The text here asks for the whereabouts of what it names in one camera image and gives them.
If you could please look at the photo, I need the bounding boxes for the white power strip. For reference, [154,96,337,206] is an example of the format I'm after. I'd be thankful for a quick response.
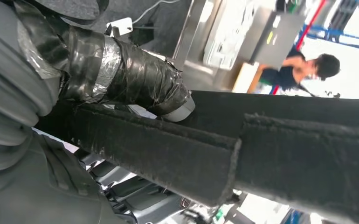
[105,17,134,38]

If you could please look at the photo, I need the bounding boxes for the large stamped metal plate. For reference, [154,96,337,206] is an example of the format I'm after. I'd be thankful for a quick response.
[202,0,271,71]

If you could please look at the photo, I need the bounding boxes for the cardboard box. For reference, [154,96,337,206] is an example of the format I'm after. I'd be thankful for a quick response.
[231,61,265,94]

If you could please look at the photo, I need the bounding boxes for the person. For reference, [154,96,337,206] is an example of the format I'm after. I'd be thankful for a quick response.
[257,46,341,98]

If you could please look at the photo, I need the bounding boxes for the grey laptop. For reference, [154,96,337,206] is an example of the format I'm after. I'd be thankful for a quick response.
[249,7,307,71]

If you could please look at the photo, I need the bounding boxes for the white power cable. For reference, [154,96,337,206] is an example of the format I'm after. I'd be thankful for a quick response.
[132,0,180,25]

